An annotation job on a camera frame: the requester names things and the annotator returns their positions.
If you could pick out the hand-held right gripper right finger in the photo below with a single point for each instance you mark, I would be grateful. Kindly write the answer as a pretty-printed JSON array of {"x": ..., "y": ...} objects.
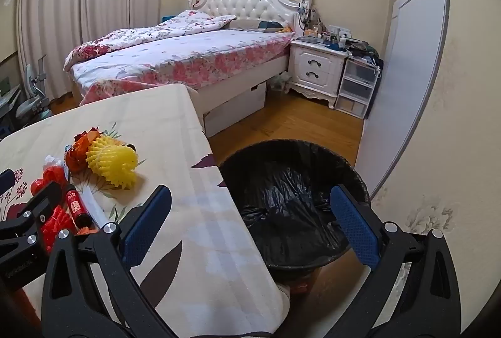
[{"x": 354, "y": 228}]

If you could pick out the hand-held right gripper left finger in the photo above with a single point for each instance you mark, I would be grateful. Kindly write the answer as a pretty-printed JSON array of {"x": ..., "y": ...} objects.
[{"x": 146, "y": 224}]

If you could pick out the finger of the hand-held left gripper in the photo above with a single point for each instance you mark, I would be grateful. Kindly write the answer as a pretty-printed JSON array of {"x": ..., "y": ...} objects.
[
  {"x": 51, "y": 193},
  {"x": 6, "y": 177}
]

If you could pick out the red bottle with black cap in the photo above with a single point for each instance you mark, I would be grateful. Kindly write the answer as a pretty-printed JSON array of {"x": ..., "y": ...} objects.
[{"x": 74, "y": 205}]

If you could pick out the white tissue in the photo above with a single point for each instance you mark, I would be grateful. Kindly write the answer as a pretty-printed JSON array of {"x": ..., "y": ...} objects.
[{"x": 53, "y": 161}]

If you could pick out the red foam fruit net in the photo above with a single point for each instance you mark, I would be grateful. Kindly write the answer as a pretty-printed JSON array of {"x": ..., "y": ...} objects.
[{"x": 56, "y": 224}]

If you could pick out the orange plastic wrapper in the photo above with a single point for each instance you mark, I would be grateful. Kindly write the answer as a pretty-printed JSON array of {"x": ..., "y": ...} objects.
[{"x": 76, "y": 158}]

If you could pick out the yellow foam fruit net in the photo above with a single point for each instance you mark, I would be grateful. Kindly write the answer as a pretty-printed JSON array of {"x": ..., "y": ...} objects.
[{"x": 111, "y": 161}]

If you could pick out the black trash bin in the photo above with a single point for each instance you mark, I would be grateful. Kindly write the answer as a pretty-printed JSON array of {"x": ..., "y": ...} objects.
[{"x": 282, "y": 181}]

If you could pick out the clear plastic drawer unit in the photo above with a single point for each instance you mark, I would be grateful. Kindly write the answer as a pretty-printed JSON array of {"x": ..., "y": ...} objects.
[{"x": 354, "y": 87}]

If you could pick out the white cardboard box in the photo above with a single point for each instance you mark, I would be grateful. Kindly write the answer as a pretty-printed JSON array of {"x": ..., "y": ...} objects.
[{"x": 235, "y": 107}]

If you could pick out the clear plastic bag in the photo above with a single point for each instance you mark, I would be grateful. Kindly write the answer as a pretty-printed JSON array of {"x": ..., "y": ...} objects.
[{"x": 280, "y": 81}]

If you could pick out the white carved nightstand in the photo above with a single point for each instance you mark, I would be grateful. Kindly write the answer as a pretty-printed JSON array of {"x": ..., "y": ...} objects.
[{"x": 313, "y": 64}]

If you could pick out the white bed with tufted headboard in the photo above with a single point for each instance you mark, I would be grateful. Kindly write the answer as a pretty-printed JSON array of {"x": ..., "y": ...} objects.
[{"x": 203, "y": 52}]

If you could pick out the pile of nightstand clutter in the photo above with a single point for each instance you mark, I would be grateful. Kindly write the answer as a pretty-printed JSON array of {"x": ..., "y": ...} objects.
[{"x": 336, "y": 40}]

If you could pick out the white sliding door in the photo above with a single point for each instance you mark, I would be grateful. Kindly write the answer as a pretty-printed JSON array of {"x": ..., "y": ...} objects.
[{"x": 411, "y": 48}]

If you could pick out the pink floral quilt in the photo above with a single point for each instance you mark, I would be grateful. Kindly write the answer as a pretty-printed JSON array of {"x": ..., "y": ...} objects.
[{"x": 156, "y": 32}]

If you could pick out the grey pillow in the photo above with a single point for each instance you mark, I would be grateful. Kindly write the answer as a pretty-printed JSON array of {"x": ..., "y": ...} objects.
[{"x": 250, "y": 24}]

